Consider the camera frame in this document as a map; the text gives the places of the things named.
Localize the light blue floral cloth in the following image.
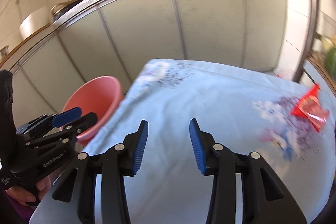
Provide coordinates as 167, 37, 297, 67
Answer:
81, 58, 336, 224

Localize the white rice cooker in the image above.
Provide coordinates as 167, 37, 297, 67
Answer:
19, 6, 52, 40

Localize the red white plastic bag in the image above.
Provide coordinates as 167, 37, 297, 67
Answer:
276, 69, 295, 81

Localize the pink plastic bucket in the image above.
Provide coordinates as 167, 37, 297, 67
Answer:
62, 76, 123, 145

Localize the red snack packet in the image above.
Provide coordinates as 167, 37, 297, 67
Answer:
290, 84, 330, 132

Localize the left hand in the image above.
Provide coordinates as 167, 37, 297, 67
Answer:
5, 169, 62, 206

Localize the dark basket with handle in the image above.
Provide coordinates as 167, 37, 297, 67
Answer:
51, 0, 84, 22

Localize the clear bag of vegetables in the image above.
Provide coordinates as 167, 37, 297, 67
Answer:
312, 32, 335, 81

